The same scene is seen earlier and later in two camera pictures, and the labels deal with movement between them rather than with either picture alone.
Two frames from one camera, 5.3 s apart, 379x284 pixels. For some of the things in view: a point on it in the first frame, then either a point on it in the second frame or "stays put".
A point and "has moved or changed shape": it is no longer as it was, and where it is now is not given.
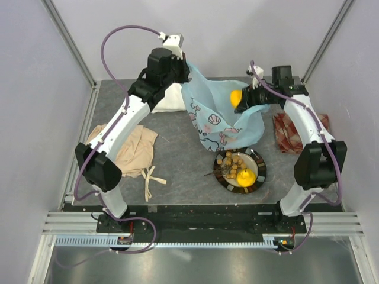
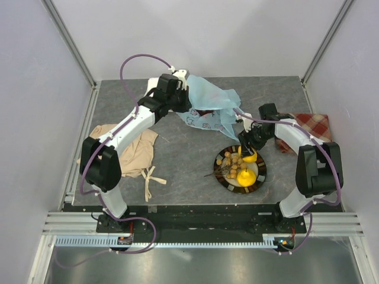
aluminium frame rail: [317, 222] stays put
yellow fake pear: [246, 178] stays put
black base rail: [202, 220] stays put
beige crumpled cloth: [135, 156] stays put
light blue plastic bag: [218, 125] has moved or changed shape
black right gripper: [249, 99] -> [246, 137]
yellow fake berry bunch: [230, 167] stays put
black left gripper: [185, 69] -> [187, 105]
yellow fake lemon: [235, 96] -> [250, 158]
